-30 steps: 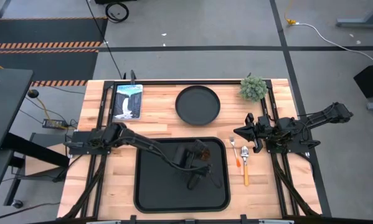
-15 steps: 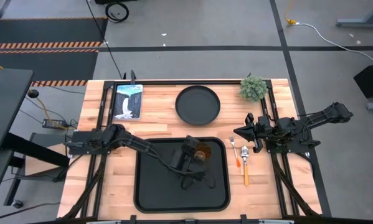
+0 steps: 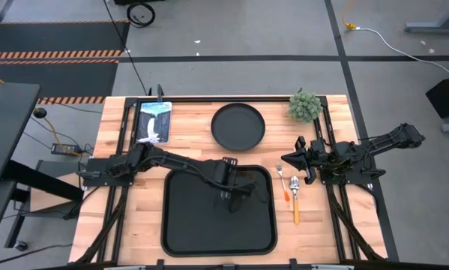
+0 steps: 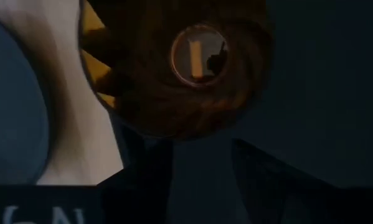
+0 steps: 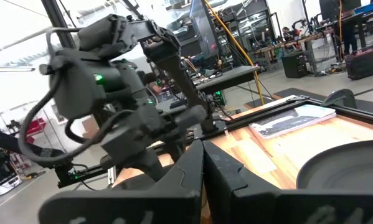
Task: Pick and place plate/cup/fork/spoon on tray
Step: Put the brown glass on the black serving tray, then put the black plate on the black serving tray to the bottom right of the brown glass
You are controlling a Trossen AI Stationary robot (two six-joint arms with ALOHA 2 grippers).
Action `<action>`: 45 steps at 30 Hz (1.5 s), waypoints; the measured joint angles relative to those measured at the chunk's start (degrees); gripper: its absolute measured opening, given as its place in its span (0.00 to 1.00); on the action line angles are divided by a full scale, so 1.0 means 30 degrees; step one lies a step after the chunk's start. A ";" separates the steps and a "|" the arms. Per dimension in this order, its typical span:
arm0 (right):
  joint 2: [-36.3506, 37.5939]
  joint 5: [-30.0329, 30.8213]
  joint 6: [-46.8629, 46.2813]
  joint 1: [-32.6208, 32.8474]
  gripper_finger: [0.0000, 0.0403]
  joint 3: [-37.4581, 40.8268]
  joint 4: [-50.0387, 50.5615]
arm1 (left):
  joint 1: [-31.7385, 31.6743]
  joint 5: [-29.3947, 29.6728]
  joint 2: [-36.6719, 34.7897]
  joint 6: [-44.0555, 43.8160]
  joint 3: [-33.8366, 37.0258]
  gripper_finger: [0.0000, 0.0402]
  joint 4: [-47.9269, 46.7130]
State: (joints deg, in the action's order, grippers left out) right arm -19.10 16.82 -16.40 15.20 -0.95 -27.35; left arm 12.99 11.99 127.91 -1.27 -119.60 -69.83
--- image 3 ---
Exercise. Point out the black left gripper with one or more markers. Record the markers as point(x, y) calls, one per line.
point(231, 180)

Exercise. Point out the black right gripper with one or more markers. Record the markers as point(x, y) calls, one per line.
point(303, 159)

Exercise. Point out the black round plate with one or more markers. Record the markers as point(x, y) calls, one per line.
point(238, 126)

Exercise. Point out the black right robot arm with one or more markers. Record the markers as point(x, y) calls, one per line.
point(393, 138)

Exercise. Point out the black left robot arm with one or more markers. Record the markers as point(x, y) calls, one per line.
point(171, 161)

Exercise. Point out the black square serving tray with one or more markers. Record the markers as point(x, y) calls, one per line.
point(194, 228)

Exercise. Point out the small green artificial plant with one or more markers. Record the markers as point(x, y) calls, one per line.
point(305, 107)

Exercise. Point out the waterfall picture book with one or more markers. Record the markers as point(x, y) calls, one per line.
point(154, 122)

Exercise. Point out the black box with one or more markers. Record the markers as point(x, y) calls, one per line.
point(447, 97)

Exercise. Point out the grey table leg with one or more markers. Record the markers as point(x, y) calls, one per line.
point(434, 27)

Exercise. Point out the black power adapter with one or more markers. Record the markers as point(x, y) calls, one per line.
point(64, 149)

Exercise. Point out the black round floor plug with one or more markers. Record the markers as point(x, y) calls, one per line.
point(39, 113)

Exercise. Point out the black caster wheel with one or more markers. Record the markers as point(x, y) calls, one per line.
point(20, 246)

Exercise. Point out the black hazard-striped floor mat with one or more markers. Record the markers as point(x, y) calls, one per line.
point(48, 78)
point(55, 37)

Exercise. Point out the black desk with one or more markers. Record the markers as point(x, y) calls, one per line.
point(6, 127)

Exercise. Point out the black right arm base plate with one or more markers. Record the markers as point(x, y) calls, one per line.
point(355, 177)

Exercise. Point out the black aluminium table frame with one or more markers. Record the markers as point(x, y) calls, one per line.
point(209, 99)

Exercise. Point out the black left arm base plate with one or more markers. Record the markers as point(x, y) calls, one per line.
point(96, 176)

